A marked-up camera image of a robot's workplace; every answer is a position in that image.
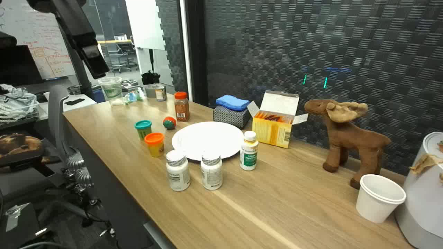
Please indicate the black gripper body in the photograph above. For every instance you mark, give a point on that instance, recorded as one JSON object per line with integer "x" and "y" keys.
{"x": 77, "y": 22}

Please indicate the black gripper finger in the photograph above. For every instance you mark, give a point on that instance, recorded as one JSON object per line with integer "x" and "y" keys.
{"x": 96, "y": 62}

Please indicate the green tub teal lid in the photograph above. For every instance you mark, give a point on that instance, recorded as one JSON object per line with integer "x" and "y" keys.
{"x": 143, "y": 128}

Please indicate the spice jar orange lid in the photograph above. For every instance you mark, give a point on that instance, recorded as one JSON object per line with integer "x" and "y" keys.
{"x": 182, "y": 108}

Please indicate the yellow tub orange lid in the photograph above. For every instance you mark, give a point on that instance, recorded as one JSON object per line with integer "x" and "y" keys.
{"x": 154, "y": 144}

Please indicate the white pill bottle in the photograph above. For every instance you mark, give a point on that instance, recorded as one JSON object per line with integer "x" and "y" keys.
{"x": 178, "y": 173}
{"x": 211, "y": 173}

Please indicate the yellowish green-label pill bottle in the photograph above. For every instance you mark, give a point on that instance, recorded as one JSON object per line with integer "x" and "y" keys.
{"x": 250, "y": 152}

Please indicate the white paper plate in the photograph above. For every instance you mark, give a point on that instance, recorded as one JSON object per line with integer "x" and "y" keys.
{"x": 208, "y": 138}

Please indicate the dark metal pole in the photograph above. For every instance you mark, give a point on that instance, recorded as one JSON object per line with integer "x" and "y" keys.
{"x": 82, "y": 77}

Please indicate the clear plastic container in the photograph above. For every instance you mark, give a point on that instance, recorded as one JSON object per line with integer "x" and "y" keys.
{"x": 111, "y": 85}

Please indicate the blue box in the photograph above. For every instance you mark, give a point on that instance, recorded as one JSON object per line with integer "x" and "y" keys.
{"x": 98, "y": 94}

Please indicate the black remote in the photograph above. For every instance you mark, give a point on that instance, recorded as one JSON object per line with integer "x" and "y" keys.
{"x": 75, "y": 99}

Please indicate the clear plastic wrapper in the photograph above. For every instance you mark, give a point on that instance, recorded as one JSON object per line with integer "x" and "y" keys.
{"x": 134, "y": 97}

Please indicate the white board panel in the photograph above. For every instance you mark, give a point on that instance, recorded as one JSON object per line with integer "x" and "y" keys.
{"x": 146, "y": 22}

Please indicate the metal tin can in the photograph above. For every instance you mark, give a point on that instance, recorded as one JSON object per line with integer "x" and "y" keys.
{"x": 156, "y": 91}

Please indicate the grey clothes pile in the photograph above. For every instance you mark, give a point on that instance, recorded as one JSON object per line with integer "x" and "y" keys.
{"x": 19, "y": 103}

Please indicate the brown patterned cushion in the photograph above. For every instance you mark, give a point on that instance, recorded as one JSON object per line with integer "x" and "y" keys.
{"x": 19, "y": 145}

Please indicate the grey mesh block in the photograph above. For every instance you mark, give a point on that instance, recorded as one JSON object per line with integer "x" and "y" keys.
{"x": 231, "y": 117}

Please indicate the open yellow cardboard box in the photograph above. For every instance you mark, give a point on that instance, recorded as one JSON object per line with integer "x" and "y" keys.
{"x": 272, "y": 131}

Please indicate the brown moose plush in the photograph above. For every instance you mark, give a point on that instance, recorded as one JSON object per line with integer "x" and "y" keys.
{"x": 341, "y": 132}

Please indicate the white paper cup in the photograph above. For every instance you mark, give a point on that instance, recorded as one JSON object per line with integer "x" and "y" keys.
{"x": 379, "y": 198}

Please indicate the white cylindrical appliance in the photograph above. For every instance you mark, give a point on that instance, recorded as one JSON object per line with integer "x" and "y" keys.
{"x": 424, "y": 207}

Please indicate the white window frame strip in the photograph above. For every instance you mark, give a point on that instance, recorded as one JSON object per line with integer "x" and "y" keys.
{"x": 186, "y": 45}

